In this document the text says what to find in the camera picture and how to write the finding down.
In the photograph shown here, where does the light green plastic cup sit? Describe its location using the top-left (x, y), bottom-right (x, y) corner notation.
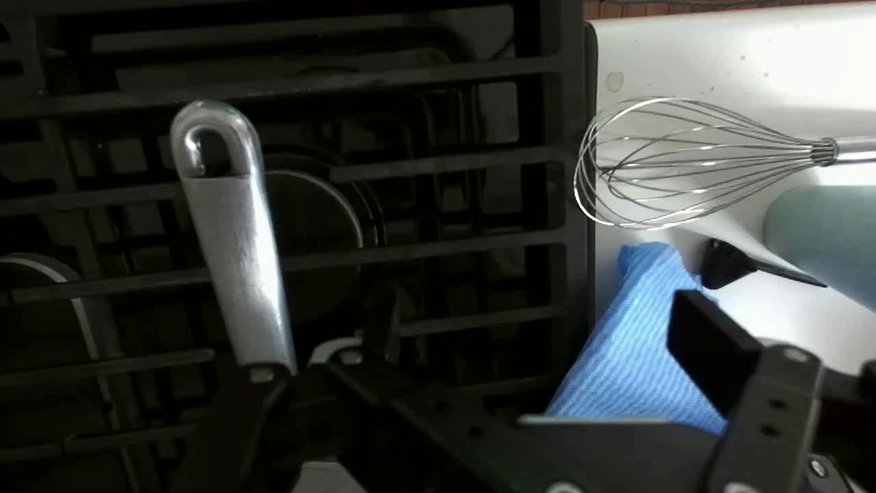
top-left (765, 187), bottom-right (876, 310)

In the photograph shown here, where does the black gas stove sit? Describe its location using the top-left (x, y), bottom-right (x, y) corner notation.
top-left (0, 0), bottom-right (591, 493)

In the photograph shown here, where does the steel wire whisk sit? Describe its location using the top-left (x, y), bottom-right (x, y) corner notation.
top-left (571, 95), bottom-right (876, 230)

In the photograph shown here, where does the big steel pot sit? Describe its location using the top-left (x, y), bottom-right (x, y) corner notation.
top-left (171, 101), bottom-right (300, 372)

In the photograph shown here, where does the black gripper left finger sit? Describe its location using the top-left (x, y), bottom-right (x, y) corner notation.
top-left (171, 364), bottom-right (291, 493)

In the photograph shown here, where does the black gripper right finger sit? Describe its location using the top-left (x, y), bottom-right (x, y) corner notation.
top-left (669, 291), bottom-right (825, 493)

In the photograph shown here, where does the blue folded cloth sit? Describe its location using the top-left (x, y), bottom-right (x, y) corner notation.
top-left (546, 243), bottom-right (727, 436)

